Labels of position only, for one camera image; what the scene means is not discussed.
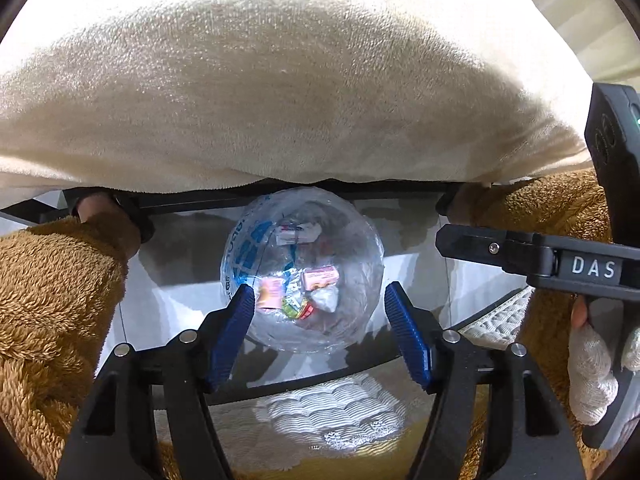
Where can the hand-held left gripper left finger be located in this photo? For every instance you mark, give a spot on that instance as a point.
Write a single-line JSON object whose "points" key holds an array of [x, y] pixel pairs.
{"points": [[232, 330]]}

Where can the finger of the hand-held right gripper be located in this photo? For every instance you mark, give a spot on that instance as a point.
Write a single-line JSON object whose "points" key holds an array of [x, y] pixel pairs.
{"points": [[480, 246]]}

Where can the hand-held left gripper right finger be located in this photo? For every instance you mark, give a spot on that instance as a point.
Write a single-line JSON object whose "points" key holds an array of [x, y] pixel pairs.
{"points": [[407, 330]]}

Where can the pink cookie packet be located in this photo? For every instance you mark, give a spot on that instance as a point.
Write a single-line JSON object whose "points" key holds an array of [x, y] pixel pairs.
{"points": [[272, 293]]}

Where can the red snack packet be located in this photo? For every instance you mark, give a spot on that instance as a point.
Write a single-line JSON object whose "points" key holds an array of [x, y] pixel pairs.
{"points": [[298, 308]]}

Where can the small white tissue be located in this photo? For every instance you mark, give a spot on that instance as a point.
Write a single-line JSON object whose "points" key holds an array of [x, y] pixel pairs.
{"points": [[326, 300]]}

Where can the clear plastic bin bag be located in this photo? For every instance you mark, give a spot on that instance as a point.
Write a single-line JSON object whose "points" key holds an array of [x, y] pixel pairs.
{"points": [[352, 260]]}

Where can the pink rectangular packet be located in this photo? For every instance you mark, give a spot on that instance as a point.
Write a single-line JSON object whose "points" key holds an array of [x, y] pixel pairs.
{"points": [[320, 278]]}

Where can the white wrapper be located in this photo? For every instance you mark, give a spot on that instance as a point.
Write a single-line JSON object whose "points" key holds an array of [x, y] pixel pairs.
{"points": [[295, 234]]}

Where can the person's right hand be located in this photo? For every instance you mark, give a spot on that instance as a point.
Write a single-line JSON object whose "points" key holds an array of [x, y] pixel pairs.
{"points": [[592, 365]]}

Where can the white quilted cushion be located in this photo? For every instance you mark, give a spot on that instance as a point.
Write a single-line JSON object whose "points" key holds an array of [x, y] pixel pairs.
{"points": [[500, 321], [325, 405]]}

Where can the cream fleece blanket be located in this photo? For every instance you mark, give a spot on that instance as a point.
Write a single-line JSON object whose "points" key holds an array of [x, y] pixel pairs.
{"points": [[300, 85]]}

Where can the black bed frame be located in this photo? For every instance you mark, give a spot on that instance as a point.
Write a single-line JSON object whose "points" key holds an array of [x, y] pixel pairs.
{"points": [[300, 188]]}

